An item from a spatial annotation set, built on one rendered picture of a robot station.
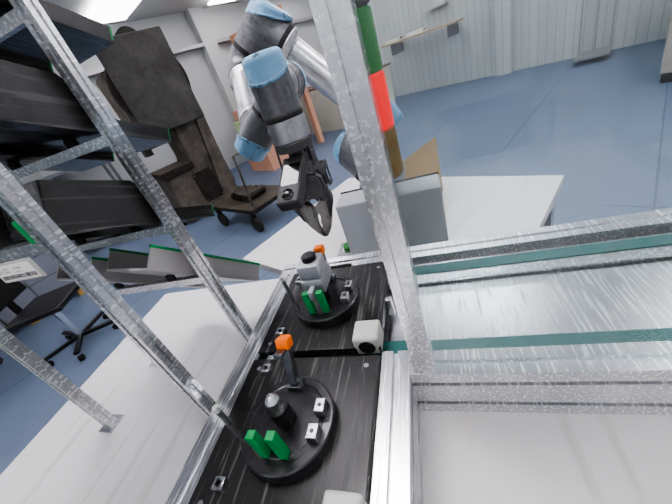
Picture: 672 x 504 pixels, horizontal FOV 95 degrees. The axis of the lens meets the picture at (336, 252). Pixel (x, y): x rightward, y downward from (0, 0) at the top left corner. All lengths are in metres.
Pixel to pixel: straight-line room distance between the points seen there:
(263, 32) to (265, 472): 0.99
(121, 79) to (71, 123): 4.11
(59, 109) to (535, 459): 0.81
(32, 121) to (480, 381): 0.70
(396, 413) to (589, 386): 0.26
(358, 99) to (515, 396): 0.46
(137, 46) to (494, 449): 4.79
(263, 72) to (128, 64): 4.20
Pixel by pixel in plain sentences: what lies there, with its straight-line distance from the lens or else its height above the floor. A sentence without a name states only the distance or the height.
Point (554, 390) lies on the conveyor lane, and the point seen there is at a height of 0.92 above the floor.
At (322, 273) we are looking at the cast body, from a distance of 0.59.
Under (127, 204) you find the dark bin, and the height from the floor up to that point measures 1.29.
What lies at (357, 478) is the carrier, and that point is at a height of 0.97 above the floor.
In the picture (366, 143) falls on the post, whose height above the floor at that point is 1.31.
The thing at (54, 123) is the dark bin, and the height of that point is 1.43.
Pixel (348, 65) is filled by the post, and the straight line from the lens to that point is 0.30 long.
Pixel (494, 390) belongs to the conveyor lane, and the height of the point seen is 0.92.
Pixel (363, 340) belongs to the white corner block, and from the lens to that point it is 0.54.
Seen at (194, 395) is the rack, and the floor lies 0.99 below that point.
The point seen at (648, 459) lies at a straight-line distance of 0.61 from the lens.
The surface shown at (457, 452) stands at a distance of 0.57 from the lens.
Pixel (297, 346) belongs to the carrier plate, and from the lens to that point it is 0.61.
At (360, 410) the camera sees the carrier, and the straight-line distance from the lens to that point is 0.49.
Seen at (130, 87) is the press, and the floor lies 1.80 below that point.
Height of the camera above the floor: 1.38
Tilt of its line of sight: 31 degrees down
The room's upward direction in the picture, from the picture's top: 21 degrees counter-clockwise
